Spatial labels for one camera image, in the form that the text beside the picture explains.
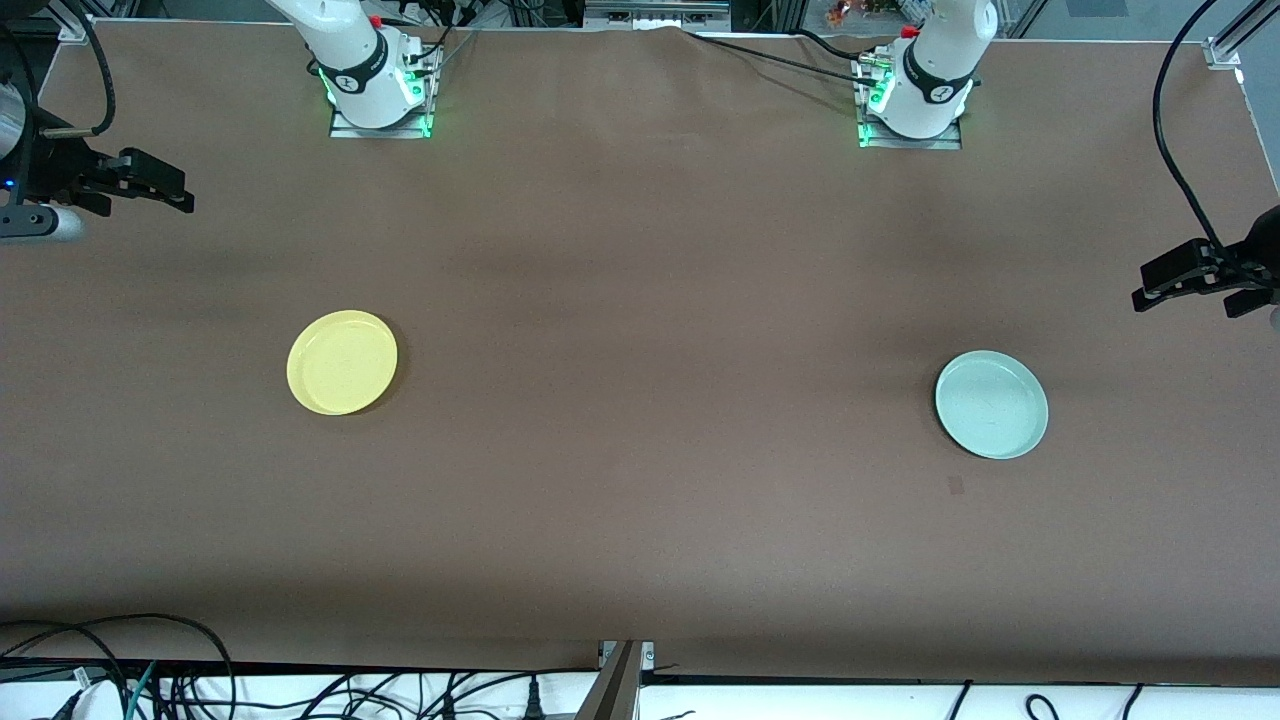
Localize pale green round plate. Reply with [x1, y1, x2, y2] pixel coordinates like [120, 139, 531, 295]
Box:
[934, 349, 1050, 461]

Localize yellow round plate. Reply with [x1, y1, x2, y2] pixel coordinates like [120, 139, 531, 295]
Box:
[286, 309, 399, 417]

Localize aluminium corner profile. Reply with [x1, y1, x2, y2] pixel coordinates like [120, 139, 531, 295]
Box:
[1204, 0, 1280, 71]
[40, 0, 101, 44]

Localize silver metal box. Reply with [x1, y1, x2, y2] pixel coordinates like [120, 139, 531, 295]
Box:
[583, 0, 732, 32]

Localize brown table cover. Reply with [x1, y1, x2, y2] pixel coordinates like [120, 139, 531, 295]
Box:
[0, 20, 1280, 687]

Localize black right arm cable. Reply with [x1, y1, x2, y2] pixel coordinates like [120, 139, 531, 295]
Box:
[0, 0, 117, 138]

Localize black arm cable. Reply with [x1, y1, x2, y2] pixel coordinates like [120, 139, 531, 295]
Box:
[0, 0, 117, 138]
[1152, 0, 1229, 253]

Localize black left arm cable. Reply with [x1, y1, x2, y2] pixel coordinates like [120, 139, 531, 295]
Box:
[1152, 0, 1229, 253]

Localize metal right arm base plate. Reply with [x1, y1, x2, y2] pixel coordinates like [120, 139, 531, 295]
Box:
[328, 55, 437, 140]

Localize black base cable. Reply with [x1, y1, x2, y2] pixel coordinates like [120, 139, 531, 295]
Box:
[404, 0, 481, 77]

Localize black looped cable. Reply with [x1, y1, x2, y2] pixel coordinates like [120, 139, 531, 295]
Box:
[0, 613, 237, 720]

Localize long black table cable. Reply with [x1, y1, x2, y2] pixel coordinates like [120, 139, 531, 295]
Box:
[683, 28, 883, 87]

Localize green cable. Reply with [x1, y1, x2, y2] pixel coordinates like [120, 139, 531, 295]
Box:
[124, 660, 161, 720]

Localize black tangled cable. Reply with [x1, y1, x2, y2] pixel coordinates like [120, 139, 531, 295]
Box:
[298, 668, 601, 720]

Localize aluminium frame profile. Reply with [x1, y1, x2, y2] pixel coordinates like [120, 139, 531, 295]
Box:
[574, 640, 647, 720]

